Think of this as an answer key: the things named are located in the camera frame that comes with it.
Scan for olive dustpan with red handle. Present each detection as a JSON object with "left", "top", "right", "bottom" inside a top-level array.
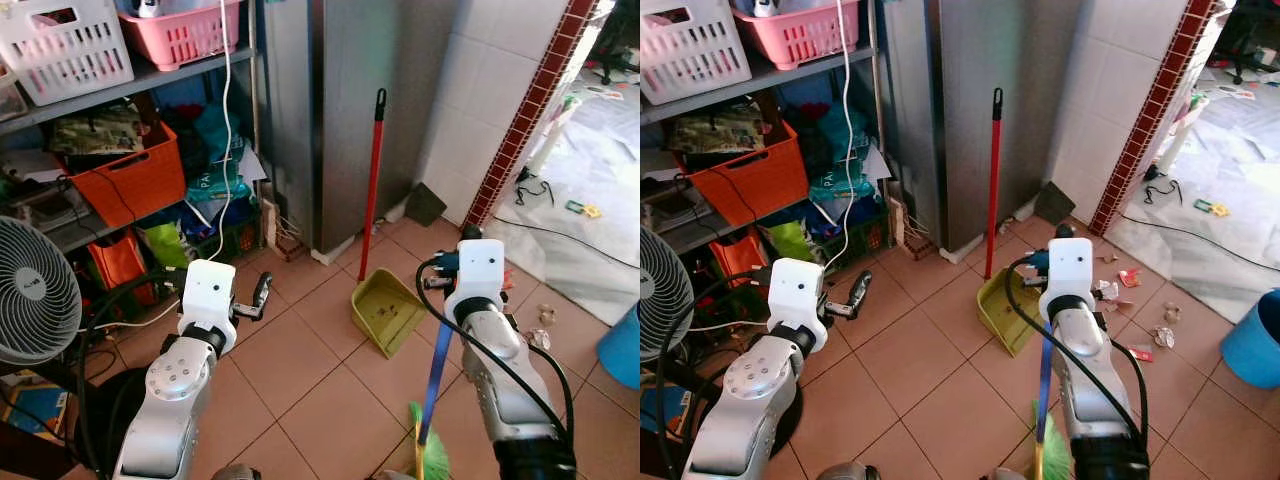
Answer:
[
  {"left": 349, "top": 88, "right": 430, "bottom": 360},
  {"left": 976, "top": 87, "right": 1047, "bottom": 359}
]

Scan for brown torn cardboard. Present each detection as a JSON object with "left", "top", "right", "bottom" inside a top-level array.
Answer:
[
  {"left": 885, "top": 193, "right": 938, "bottom": 261},
  {"left": 262, "top": 193, "right": 308, "bottom": 263}
]

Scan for black coiled cord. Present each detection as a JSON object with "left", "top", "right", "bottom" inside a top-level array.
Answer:
[
  {"left": 1141, "top": 174, "right": 1184, "bottom": 207},
  {"left": 514, "top": 174, "right": 554, "bottom": 209}
]

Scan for black plastic crate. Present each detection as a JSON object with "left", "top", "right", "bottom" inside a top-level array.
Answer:
[
  {"left": 815, "top": 208, "right": 887, "bottom": 261},
  {"left": 190, "top": 213, "right": 264, "bottom": 265}
]

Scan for white pole appliance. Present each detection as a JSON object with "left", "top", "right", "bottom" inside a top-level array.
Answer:
[
  {"left": 1152, "top": 84, "right": 1258, "bottom": 183},
  {"left": 524, "top": 84, "right": 623, "bottom": 183}
]

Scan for teal printed bag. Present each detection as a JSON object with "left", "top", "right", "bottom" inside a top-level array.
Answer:
[
  {"left": 184, "top": 165, "right": 254, "bottom": 210},
  {"left": 807, "top": 165, "right": 877, "bottom": 211}
]

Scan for orange plastic bin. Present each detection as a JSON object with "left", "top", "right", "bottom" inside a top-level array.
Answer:
[
  {"left": 686, "top": 120, "right": 810, "bottom": 228},
  {"left": 64, "top": 121, "right": 189, "bottom": 230}
]

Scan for pink plastic basket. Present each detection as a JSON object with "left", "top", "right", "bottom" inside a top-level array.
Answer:
[
  {"left": 117, "top": 0, "right": 246, "bottom": 73},
  {"left": 732, "top": 0, "right": 861, "bottom": 71}
]

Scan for white plastic basket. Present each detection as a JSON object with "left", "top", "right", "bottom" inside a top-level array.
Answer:
[
  {"left": 0, "top": 0, "right": 136, "bottom": 108},
  {"left": 640, "top": 0, "right": 753, "bottom": 107}
]

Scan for blue plastic bucket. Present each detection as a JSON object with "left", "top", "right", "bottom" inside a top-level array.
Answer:
[
  {"left": 597, "top": 304, "right": 641, "bottom": 391},
  {"left": 1219, "top": 288, "right": 1280, "bottom": 390}
]

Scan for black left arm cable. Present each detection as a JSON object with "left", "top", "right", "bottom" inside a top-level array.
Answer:
[
  {"left": 650, "top": 266, "right": 773, "bottom": 480},
  {"left": 72, "top": 266, "right": 191, "bottom": 480}
]

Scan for colourful cardboard box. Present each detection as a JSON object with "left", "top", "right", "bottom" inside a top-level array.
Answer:
[
  {"left": 655, "top": 384, "right": 698, "bottom": 438},
  {"left": 0, "top": 370, "right": 74, "bottom": 448}
]

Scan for lime green bag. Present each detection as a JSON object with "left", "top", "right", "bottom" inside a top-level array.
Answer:
[
  {"left": 143, "top": 221, "right": 192, "bottom": 270},
  {"left": 767, "top": 219, "right": 817, "bottom": 267}
]

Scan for teal cloth bag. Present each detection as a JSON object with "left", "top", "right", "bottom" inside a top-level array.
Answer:
[
  {"left": 193, "top": 100, "right": 245, "bottom": 167},
  {"left": 815, "top": 100, "right": 867, "bottom": 167}
]

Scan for white paper sheets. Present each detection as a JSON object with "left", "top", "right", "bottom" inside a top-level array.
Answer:
[
  {"left": 860, "top": 145, "right": 893, "bottom": 186},
  {"left": 235, "top": 145, "right": 269, "bottom": 186}
]

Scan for patterned olive cloth bundle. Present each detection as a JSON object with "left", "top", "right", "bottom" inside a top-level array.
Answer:
[
  {"left": 668, "top": 103, "right": 769, "bottom": 156},
  {"left": 50, "top": 105, "right": 147, "bottom": 157}
]

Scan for black chair base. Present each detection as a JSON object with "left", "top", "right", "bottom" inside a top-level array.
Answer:
[
  {"left": 588, "top": 28, "right": 641, "bottom": 87},
  {"left": 1208, "top": 0, "right": 1280, "bottom": 87}
]

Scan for blue handled green bristle broom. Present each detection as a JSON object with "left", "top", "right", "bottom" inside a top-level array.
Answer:
[
  {"left": 405, "top": 224, "right": 484, "bottom": 480},
  {"left": 1030, "top": 222, "right": 1077, "bottom": 480}
]

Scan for dark grey wedge panel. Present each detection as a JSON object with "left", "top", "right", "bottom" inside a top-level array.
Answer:
[
  {"left": 404, "top": 182, "right": 449, "bottom": 228},
  {"left": 1033, "top": 181, "right": 1078, "bottom": 226}
]

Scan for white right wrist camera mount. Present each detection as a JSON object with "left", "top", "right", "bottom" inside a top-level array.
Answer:
[
  {"left": 444, "top": 239, "right": 505, "bottom": 311},
  {"left": 1038, "top": 239, "right": 1098, "bottom": 311}
]

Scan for grey electric fan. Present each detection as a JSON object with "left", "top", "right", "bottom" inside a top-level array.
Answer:
[
  {"left": 0, "top": 214, "right": 84, "bottom": 367},
  {"left": 640, "top": 227, "right": 697, "bottom": 364}
]

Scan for stainless steel fridge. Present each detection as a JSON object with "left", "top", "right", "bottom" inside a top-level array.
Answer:
[
  {"left": 880, "top": 0, "right": 1091, "bottom": 256},
  {"left": 257, "top": 0, "right": 468, "bottom": 257}
]

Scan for grey metal shelf rack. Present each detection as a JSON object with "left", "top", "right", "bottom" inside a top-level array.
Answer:
[
  {"left": 0, "top": 45, "right": 264, "bottom": 263},
  {"left": 640, "top": 42, "right": 887, "bottom": 259}
]

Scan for orange bag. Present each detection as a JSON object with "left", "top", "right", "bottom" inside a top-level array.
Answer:
[
  {"left": 714, "top": 228, "right": 773, "bottom": 293},
  {"left": 87, "top": 229, "right": 153, "bottom": 307}
]

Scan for white power cable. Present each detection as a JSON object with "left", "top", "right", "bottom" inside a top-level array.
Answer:
[
  {"left": 78, "top": 0, "right": 237, "bottom": 334},
  {"left": 712, "top": 0, "right": 857, "bottom": 333}
]

